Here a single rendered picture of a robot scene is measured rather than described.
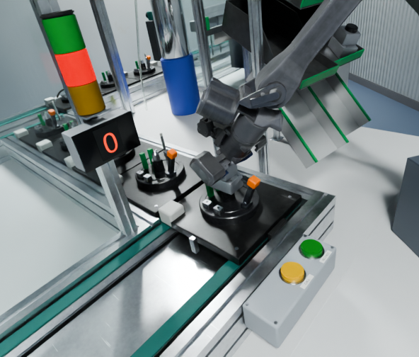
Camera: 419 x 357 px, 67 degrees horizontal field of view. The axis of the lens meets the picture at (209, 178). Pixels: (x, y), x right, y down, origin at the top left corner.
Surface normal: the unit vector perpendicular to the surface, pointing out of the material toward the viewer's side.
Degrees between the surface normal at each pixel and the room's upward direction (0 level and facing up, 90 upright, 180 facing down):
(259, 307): 0
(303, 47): 90
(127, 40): 90
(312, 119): 45
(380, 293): 0
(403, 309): 0
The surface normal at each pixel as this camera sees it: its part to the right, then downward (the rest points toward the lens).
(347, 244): -0.14, -0.83
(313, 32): -0.06, 0.55
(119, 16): 0.18, 0.51
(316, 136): 0.33, -0.34
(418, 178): -0.97, 0.22
